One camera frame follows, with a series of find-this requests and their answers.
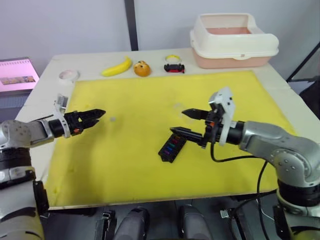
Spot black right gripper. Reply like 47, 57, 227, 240
169, 103, 225, 149

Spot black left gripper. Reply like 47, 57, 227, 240
64, 108, 107, 137

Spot clear plastic fuse box cover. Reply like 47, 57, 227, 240
172, 102, 196, 124

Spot black fuse box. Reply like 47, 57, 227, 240
157, 133, 187, 164

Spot pink white litter box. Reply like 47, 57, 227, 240
189, 12, 280, 69

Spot white tape roll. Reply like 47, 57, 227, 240
58, 69, 81, 84

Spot yellow foam mat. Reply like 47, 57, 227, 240
46, 69, 299, 208

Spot yellow banana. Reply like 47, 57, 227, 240
100, 55, 133, 77

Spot red black toy car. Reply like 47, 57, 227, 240
163, 63, 187, 74

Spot orange speckled bun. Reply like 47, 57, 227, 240
133, 60, 152, 78

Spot pink desk calendar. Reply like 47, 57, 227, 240
0, 56, 41, 94

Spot dark rounded shape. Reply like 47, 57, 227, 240
113, 206, 151, 240
178, 204, 214, 240

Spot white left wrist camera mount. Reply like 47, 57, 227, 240
53, 93, 71, 139

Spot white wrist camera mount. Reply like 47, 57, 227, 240
208, 86, 237, 146
53, 93, 71, 139

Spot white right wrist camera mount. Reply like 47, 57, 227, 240
208, 86, 237, 146

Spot yellow rimmed round ring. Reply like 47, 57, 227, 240
164, 54, 182, 64

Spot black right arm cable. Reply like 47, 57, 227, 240
209, 143, 270, 240

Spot dark vertical post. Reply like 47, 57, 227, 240
123, 0, 140, 52

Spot black frame bars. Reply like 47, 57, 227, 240
286, 41, 320, 84

